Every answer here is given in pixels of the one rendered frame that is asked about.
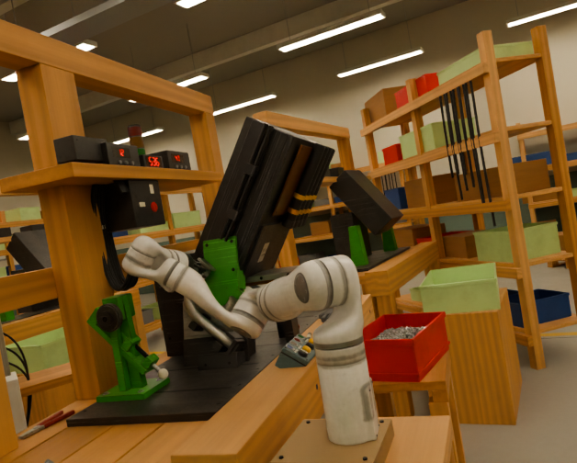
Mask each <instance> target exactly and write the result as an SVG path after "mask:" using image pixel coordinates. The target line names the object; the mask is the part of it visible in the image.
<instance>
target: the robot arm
mask: <svg viewBox="0 0 577 463"><path fill-rule="evenodd" d="M200 265H201V263H200V262H197V261H196V260H194V259H193V258H192V256H191V255H190V254H188V253H185V252H181V251H178V250H172V249H167V248H163V247H162V246H160V245H159V244H158V243H157V242H156V241H155V240H154V239H152V238H150V237H148V236H145V235H142V236H138V237H137V238H135V239H134V241H133V242H132V244H131V246H130V249H129V250H128V252H127V253H126V255H125V257H124V259H123V261H122V267H123V269H124V271H125V272H126V273H128V274H129V275H132V276H135V277H142V278H147V279H150V280H153V281H156V282H157V283H158V284H159V285H160V286H161V287H162V288H164V290H165V291H167V292H174V291H176V292H178V293H179V294H181V295H183V296H185V297H186V298H188V299H190V300H192V301H193V302H194V303H196V304H197V305H199V307H200V308H202V309H203V310H204V311H206V312H207V313H209V314H210V315H212V316H213V317H214V318H216V319H217V320H219V321H220V322H222V323H223V324H225V325H226V326H228V327H229V328H231V329H232V330H234V331H235V332H237V333H238V334H240V335H242V336H245V337H247V338H251V339H255V338H258V337H259V335H260V334H261V332H262V331H263V329H264V327H265V325H266V322H267V321H268V320H270V321H272V322H284V321H288V320H291V319H294V318H296V317H298V316H299V315H301V314H302V312H303V311H321V310H325V309H329V308H333V312H332V314H331V315H330V317H329V318H328V319H327V320H326V322H324V323H323V324H322V325H320V326H319V327H318V328H316V329H315V331H314V332H313V335H312V337H313V344H314V350H315V355H316V362H317V368H318V374H319V380H320V385H321V392H322V403H323V408H324V414H325V420H326V428H327V432H328V437H329V440H330V441H331V442H333V443H335V444H337V445H344V446H351V445H358V444H362V443H366V442H367V441H372V440H377V437H378V431H379V419H378V414H377V408H376V402H375V396H374V390H373V384H372V383H373V380H372V378H371V377H370V376H369V373H368V361H367V357H366V349H365V344H364V337H363V328H364V317H363V310H362V300H361V290H360V283H359V277H358V273H357V271H356V266H355V265H354V263H353V261H352V260H351V259H350V258H349V257H348V256H346V255H343V254H339V255H334V256H329V257H324V258H320V259H314V260H310V261H308V262H305V263H303V264H301V265H299V266H298V267H297V268H296V269H294V270H293V271H292V272H291V273H290V274H289V275H287V276H286V277H280V278H277V279H275V280H273V281H271V282H269V283H268V284H266V285H264V286H262V287H261V288H254V289H249V290H246V291H245V292H244V293H243V294H242V295H241V296H240V298H238V300H237V302H236V304H235V305H234V307H233V309H232V311H231V312H229V311H227V310H226V309H224V308H223V307H222V306H221V305H220V304H219V302H218V301H217V300H216V299H215V298H214V296H213V294H212V293H211V291H210V289H209V287H208V285H207V283H206V281H205V278H206V277H208V276H209V274H210V272H211V271H210V270H208V269H205V268H202V267H201V266H200Z"/></svg>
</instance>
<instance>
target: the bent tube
mask: <svg viewBox="0 0 577 463"><path fill-rule="evenodd" d="M198 260H199V262H200V263H201V265H200V266H201V267H202V268H205V269H208V270H210V271H216V269H215V268H214V267H213V266H212V265H211V264H210V263H209V262H208V261H206V260H205V259H202V258H198ZM184 303H185V308H186V310H187V314H188V315H189V317H190V318H191V319H192V320H193V321H194V322H196V323H197V324H198V325H199V326H201V327H202V328H203V329H204V330H206V331H207V332H208V333H210V334H211V335H212V336H213V337H214V338H216V339H217V340H218V341H219V342H221V343H222V344H223V345H225V346H226V347H227V348H229V347H230V345H231V344H232V339H231V338H230V337H228V336H227V335H226V333H225V332H224V331H222V330H221V329H220V328H219V327H217V326H216V325H215V324H214V323H212V322H211V321H210V320H208V319H207V318H206V317H205V316H203V315H202V314H201V313H200V312H199V311H198V310H197V308H196V306H195V303H194V302H193V301H192V300H190V299H188V298H186V297H185V296H184Z"/></svg>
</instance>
